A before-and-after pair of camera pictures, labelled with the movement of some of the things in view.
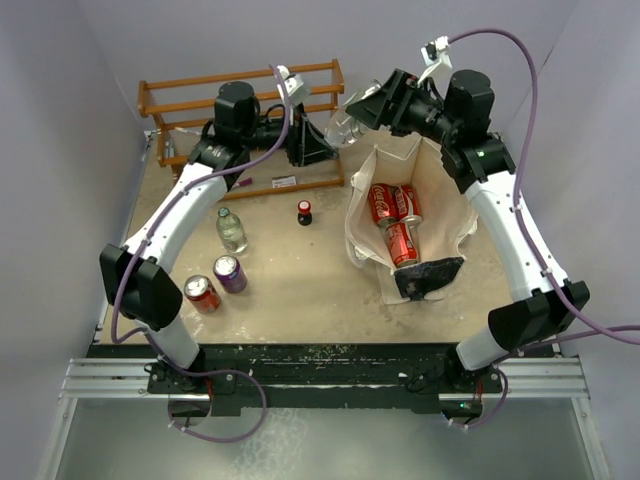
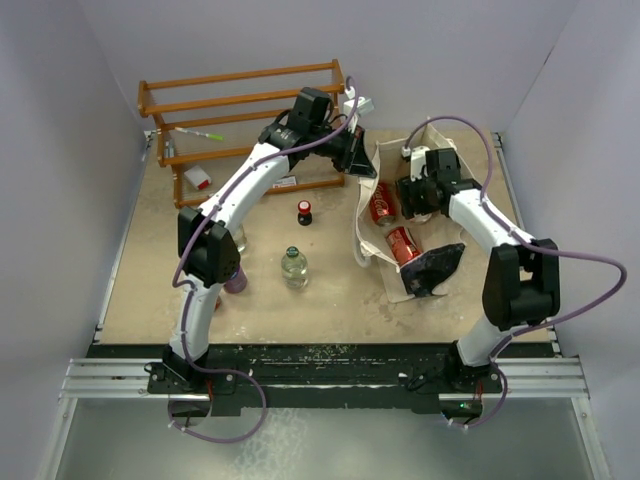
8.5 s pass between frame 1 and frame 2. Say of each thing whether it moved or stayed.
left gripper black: moved
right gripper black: moved
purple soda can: stayed
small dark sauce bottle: stayed
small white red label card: stayed
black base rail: stayed
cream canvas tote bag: moved
